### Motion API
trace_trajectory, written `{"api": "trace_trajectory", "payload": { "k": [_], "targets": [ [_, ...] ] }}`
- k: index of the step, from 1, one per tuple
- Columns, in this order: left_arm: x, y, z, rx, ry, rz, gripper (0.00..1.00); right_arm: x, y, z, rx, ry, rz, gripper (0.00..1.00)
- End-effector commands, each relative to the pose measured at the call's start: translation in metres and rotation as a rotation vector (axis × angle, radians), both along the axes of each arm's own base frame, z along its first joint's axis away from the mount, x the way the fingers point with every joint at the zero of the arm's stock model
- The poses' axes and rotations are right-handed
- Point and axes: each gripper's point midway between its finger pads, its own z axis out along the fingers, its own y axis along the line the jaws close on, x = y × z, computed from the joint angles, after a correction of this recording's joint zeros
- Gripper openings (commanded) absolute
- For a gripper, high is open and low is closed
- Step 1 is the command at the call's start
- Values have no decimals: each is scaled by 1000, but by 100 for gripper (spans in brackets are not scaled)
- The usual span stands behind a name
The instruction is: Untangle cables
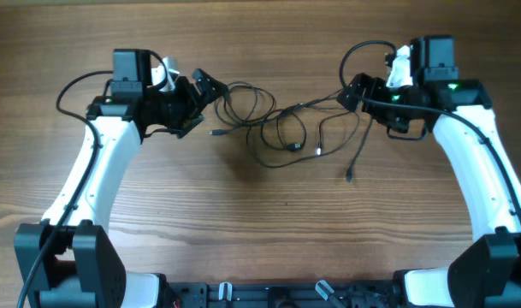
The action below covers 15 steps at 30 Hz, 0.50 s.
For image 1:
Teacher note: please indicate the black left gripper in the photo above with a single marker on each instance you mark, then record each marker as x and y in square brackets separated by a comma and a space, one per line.
[190, 104]

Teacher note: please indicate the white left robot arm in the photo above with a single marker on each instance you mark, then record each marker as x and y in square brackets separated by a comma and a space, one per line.
[67, 259]

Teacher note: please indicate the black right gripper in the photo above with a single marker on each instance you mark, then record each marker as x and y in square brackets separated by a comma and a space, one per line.
[369, 99]

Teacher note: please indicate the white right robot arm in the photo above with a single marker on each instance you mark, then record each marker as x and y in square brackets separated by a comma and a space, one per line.
[423, 84]

